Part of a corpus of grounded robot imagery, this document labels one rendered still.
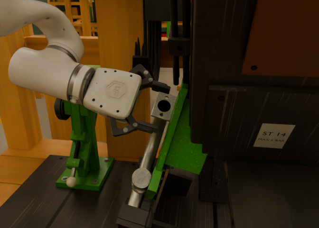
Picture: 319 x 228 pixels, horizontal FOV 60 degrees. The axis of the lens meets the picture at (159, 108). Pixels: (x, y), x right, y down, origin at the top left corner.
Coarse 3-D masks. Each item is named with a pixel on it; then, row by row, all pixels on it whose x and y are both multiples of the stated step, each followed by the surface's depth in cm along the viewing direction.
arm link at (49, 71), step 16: (48, 48) 58; (16, 64) 55; (32, 64) 55; (48, 64) 55; (64, 64) 56; (16, 80) 56; (32, 80) 55; (48, 80) 55; (64, 80) 54; (64, 96) 56
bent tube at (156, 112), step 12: (168, 96) 57; (156, 108) 55; (168, 108) 59; (156, 120) 62; (168, 120) 55; (156, 144) 66; (144, 156) 65; (132, 192) 62; (144, 192) 62; (132, 204) 60
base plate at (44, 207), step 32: (64, 160) 92; (32, 192) 77; (64, 192) 77; (96, 192) 77; (128, 192) 77; (192, 192) 77; (0, 224) 66; (32, 224) 66; (64, 224) 66; (96, 224) 66; (192, 224) 66; (224, 224) 66
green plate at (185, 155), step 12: (180, 96) 45; (180, 108) 46; (180, 120) 48; (168, 132) 48; (180, 132) 49; (168, 144) 49; (180, 144) 50; (192, 144) 49; (168, 156) 51; (180, 156) 51; (192, 156) 50; (204, 156) 50; (156, 168) 51; (180, 168) 52; (192, 168) 51
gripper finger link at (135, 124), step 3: (129, 117) 55; (132, 117) 56; (126, 120) 58; (129, 120) 55; (132, 120) 55; (135, 120) 55; (129, 123) 57; (132, 123) 55; (135, 123) 55; (132, 126) 55; (135, 126) 55
